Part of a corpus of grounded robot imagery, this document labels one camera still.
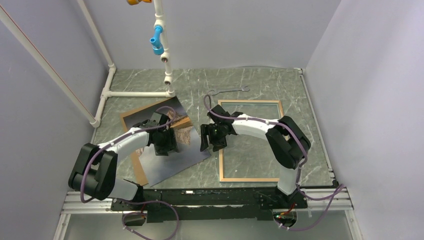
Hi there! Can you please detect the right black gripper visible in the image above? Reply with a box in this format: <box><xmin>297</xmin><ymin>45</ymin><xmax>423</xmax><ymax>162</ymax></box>
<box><xmin>200</xmin><ymin>123</ymin><xmax>227</xmax><ymax>152</ymax></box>

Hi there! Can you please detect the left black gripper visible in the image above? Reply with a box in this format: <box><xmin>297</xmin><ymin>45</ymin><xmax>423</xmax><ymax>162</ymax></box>
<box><xmin>153</xmin><ymin>128</ymin><xmax>179</xmax><ymax>157</ymax></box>

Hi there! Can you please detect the landscape photo print board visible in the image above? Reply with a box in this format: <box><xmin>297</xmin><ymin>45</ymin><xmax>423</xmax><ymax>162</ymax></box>
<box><xmin>133</xmin><ymin>97</ymin><xmax>211</xmax><ymax>186</ymax></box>

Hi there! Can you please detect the blue wooden picture frame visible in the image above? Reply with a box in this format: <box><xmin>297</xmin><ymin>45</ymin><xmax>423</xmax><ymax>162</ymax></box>
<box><xmin>218</xmin><ymin>99</ymin><xmax>284</xmax><ymax>183</ymax></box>

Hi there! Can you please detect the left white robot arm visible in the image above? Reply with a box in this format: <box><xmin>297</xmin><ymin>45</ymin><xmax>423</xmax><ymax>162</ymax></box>
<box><xmin>68</xmin><ymin>111</ymin><xmax>178</xmax><ymax>210</ymax></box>

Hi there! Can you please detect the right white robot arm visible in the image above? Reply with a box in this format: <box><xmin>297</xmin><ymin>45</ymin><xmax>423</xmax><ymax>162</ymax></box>
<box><xmin>200</xmin><ymin>105</ymin><xmax>312</xmax><ymax>208</ymax></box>

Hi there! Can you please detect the brown wooden backing board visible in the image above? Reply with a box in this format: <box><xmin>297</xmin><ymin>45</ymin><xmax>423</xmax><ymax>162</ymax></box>
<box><xmin>119</xmin><ymin>98</ymin><xmax>172</xmax><ymax>186</ymax></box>

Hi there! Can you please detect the white pvc pipe structure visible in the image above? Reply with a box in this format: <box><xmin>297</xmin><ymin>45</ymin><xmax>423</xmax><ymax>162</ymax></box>
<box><xmin>0</xmin><ymin>0</ymin><xmax>177</xmax><ymax>129</ymax></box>

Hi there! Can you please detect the blue pipe fitting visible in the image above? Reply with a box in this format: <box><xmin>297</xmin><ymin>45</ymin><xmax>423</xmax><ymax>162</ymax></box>
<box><xmin>150</xmin><ymin>25</ymin><xmax>165</xmax><ymax>56</ymax></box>

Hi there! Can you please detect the orange pipe fitting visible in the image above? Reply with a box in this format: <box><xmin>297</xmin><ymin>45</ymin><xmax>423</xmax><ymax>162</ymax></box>
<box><xmin>127</xmin><ymin>0</ymin><xmax>153</xmax><ymax>6</ymax></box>

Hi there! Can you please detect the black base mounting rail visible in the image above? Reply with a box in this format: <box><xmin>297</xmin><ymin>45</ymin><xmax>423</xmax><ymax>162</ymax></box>
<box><xmin>111</xmin><ymin>186</ymin><xmax>308</xmax><ymax>223</ymax></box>

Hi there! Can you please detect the aluminium extrusion frame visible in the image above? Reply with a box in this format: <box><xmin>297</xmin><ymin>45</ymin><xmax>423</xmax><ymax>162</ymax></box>
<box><xmin>53</xmin><ymin>186</ymin><xmax>363</xmax><ymax>240</ymax></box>

